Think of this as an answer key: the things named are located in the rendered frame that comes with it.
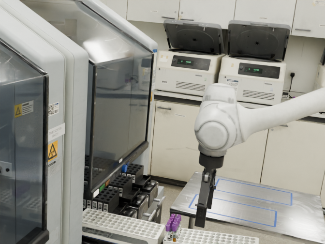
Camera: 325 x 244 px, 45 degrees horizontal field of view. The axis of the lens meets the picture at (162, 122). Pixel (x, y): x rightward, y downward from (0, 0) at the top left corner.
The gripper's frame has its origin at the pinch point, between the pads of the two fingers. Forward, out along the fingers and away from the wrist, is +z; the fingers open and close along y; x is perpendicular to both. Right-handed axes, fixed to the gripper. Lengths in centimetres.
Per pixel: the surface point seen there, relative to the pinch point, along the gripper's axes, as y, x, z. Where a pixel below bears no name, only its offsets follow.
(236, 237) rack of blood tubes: 4.8, -11.2, 8.3
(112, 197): 14.2, 36.3, 8.8
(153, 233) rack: -0.9, 15.6, 10.5
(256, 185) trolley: 68, -15, 14
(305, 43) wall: 292, -41, -49
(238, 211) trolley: 36.2, -9.7, 14.1
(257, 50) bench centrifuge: 275, 2, -39
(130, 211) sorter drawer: 18.2, 30.0, 15.1
